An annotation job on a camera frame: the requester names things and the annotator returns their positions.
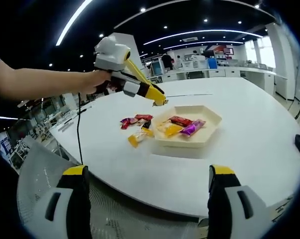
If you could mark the blue bin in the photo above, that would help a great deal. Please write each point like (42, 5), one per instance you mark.
(212, 63)

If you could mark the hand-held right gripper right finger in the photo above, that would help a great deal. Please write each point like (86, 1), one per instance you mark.
(234, 211)

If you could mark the teal screen monitor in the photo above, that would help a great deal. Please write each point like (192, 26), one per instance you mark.
(157, 67)

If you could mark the yellow food tongs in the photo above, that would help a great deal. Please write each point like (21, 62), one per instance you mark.
(138, 71)

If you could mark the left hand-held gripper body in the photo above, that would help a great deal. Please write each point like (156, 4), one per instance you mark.
(112, 56)

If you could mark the black food packet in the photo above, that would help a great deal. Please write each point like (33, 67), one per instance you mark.
(147, 124)

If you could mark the white food packet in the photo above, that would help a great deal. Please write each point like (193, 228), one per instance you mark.
(140, 123)

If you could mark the person's dark clothing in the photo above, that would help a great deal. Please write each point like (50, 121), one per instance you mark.
(5, 184)

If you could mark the person's left hand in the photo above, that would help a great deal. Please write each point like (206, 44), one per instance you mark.
(95, 81)

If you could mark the orange food packet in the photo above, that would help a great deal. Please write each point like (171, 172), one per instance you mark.
(135, 140)
(171, 130)

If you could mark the grey mesh chair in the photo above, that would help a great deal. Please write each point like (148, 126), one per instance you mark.
(38, 174)

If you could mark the small purple food packet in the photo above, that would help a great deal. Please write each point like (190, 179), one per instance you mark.
(126, 122)

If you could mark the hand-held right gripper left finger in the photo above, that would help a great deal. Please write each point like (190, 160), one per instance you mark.
(62, 211)

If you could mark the cream hexagonal container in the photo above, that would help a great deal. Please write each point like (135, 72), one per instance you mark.
(180, 144)

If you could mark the ceiling air vent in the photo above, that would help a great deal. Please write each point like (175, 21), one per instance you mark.
(190, 39)

